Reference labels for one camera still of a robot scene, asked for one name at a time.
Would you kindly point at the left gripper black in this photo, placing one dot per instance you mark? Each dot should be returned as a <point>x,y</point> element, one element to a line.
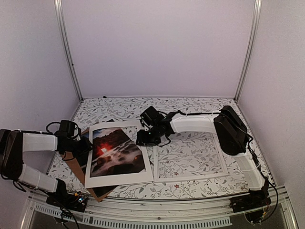
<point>86,149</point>

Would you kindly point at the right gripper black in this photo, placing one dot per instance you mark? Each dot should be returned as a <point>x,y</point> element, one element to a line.
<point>143,139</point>

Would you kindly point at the white mat with clear sheet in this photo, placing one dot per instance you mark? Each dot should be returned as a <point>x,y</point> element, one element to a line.
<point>115,158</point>

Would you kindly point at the white picture frame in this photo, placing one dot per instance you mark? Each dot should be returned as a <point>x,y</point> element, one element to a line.
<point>189,156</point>

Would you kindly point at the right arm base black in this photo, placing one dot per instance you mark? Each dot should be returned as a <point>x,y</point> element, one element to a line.
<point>255,202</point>

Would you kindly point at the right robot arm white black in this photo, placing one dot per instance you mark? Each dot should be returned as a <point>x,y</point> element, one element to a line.
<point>231,132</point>

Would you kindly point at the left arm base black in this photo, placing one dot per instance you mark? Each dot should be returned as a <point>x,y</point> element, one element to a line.
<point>76,202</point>

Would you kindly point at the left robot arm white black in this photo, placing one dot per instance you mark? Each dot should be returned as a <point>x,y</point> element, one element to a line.
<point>15,143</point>

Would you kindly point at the landscape photo print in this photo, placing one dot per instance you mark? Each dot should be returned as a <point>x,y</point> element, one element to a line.
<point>99,192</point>

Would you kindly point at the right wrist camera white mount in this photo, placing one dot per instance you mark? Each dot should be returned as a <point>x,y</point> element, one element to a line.
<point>144,125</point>

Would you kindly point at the front aluminium slotted rail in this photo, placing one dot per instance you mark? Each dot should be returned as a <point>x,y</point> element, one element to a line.
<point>122,213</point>

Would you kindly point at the left aluminium corner post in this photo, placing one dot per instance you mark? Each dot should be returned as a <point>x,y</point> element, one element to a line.
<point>66,47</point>

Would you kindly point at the aluminium corner post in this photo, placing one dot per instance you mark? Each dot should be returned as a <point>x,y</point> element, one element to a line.
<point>66,47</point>
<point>249,50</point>

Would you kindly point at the right aluminium corner post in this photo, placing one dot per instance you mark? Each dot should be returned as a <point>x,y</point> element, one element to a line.
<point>249,50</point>

